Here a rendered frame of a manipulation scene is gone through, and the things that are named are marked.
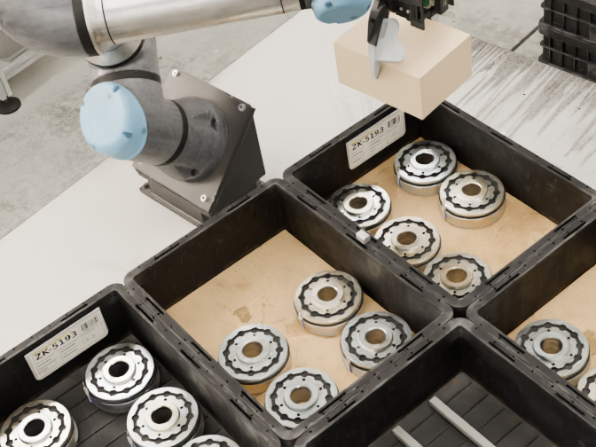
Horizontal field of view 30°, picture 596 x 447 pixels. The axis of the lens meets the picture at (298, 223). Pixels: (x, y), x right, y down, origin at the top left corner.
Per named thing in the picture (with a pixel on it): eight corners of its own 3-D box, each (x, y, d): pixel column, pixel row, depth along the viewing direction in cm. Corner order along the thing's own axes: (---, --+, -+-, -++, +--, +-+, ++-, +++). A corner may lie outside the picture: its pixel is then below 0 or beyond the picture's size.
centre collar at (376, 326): (351, 340, 157) (350, 337, 157) (375, 319, 159) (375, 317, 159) (376, 358, 154) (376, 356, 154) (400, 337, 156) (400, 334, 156)
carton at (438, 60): (339, 82, 169) (333, 42, 164) (388, 41, 174) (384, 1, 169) (422, 120, 160) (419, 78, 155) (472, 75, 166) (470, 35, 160)
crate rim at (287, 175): (279, 184, 175) (277, 174, 173) (418, 93, 186) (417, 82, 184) (460, 323, 151) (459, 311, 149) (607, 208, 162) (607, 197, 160)
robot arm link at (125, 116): (135, 174, 191) (77, 163, 180) (126, 100, 193) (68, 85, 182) (187, 155, 184) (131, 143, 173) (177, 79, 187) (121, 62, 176)
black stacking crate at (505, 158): (289, 227, 182) (278, 176, 174) (421, 137, 193) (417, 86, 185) (462, 364, 158) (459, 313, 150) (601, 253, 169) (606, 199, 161)
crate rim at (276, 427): (121, 288, 164) (118, 278, 162) (278, 184, 175) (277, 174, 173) (290, 456, 140) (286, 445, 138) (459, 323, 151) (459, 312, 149)
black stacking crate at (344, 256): (139, 329, 171) (121, 280, 163) (287, 228, 182) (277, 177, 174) (301, 494, 147) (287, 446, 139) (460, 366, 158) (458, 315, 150)
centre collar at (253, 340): (229, 353, 159) (228, 350, 158) (254, 333, 161) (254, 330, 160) (251, 371, 156) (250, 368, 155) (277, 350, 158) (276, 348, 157)
